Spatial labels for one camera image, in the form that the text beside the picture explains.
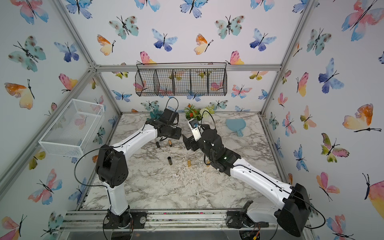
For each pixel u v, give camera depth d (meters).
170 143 1.00
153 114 1.20
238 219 0.73
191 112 0.98
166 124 0.71
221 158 0.55
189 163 0.90
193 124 0.59
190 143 0.63
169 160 0.90
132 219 0.74
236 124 1.11
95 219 0.76
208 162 0.61
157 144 0.99
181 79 0.98
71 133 1.09
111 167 0.49
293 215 0.38
